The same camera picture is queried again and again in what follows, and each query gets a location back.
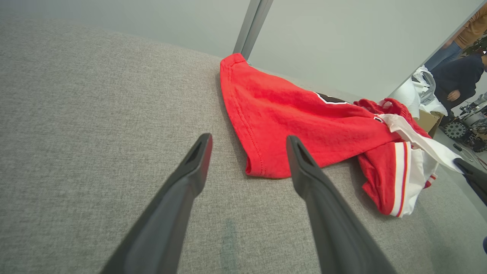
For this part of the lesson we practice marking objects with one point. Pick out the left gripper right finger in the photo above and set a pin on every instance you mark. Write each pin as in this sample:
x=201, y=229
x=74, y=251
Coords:
x=335, y=236

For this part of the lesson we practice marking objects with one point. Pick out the brown cardboard box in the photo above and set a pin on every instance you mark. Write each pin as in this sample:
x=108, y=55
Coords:
x=426, y=121

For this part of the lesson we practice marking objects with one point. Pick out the person in tan top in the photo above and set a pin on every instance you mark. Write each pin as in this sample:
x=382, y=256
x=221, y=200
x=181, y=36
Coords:
x=473, y=28

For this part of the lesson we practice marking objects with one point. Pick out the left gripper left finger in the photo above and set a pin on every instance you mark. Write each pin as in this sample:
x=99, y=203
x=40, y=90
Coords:
x=163, y=228

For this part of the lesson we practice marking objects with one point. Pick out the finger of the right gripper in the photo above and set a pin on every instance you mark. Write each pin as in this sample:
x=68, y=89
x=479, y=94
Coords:
x=475, y=179

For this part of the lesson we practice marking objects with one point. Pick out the person in navy top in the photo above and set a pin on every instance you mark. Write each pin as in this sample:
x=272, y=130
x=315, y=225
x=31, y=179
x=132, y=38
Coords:
x=456, y=76

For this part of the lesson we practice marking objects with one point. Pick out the grey fabric sofa seat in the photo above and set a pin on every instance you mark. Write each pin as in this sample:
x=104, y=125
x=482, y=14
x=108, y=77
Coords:
x=95, y=114

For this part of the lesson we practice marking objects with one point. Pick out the white bundled cloth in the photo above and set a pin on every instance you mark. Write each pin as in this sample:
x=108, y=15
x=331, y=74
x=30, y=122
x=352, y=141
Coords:
x=407, y=95

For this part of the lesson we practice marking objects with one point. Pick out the grey metal partition post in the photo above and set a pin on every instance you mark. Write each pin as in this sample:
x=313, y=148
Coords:
x=253, y=26

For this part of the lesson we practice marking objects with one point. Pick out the red Bulls basketball jersey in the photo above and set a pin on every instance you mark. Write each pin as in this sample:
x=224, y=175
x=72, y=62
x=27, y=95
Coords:
x=289, y=114

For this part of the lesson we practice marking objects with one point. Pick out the wheeled robot base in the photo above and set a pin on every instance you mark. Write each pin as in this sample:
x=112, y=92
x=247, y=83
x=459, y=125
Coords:
x=454, y=130

